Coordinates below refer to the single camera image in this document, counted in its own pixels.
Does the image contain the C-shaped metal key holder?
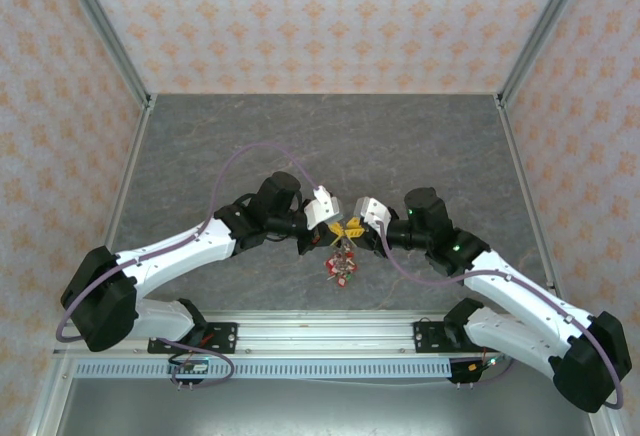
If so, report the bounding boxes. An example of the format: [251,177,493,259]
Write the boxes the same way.
[322,241,359,288]

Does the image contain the grey metal shelf panel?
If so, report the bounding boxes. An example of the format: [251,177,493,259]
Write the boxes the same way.
[54,375,601,436]

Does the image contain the small green circuit board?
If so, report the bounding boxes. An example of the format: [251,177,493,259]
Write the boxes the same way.
[167,360,210,375]

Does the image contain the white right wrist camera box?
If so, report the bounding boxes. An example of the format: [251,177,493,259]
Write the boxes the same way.
[353,196,393,234]

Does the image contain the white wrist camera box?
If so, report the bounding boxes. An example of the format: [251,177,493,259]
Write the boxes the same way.
[303,185,344,231]
[353,196,393,234]

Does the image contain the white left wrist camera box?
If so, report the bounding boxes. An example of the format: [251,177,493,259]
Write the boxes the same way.
[303,185,344,231]

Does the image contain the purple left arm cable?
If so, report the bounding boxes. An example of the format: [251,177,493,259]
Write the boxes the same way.
[55,141,321,388]

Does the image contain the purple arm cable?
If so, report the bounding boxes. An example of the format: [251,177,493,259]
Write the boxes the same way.
[55,141,321,388]
[377,223,626,410]

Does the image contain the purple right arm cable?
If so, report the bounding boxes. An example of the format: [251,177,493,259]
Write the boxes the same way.
[377,223,626,410]

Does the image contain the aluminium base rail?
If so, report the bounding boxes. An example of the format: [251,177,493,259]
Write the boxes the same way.
[149,309,484,357]

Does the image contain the aluminium table side rail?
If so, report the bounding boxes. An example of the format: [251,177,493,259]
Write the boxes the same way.
[24,95,157,436]
[493,94,619,436]

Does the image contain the slotted grey cable duct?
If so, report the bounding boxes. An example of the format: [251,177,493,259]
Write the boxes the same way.
[74,359,454,380]

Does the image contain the thin red black wires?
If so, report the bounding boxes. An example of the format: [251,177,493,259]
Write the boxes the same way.
[169,333,221,357]

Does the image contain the aluminium frame post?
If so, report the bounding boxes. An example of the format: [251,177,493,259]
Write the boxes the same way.
[494,0,599,107]
[52,0,155,107]

